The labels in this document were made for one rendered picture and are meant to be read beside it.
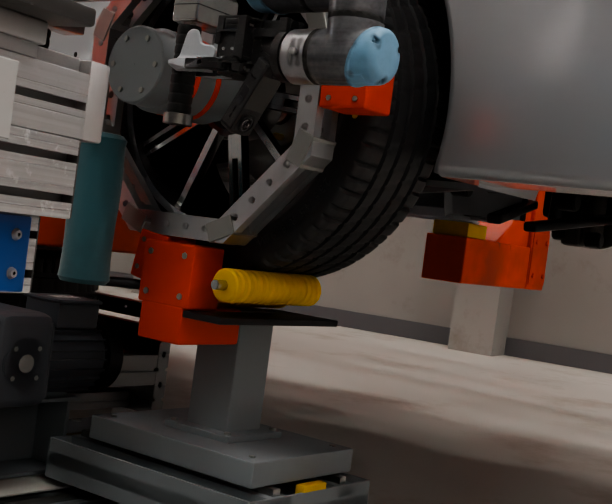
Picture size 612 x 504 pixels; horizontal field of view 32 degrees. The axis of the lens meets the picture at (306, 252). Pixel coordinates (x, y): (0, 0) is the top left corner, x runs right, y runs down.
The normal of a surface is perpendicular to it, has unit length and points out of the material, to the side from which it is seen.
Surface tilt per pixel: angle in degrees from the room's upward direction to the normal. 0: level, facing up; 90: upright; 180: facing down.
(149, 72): 90
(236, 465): 90
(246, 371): 90
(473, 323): 90
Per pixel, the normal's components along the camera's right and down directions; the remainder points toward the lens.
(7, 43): 0.87, 0.12
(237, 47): -0.59, -0.07
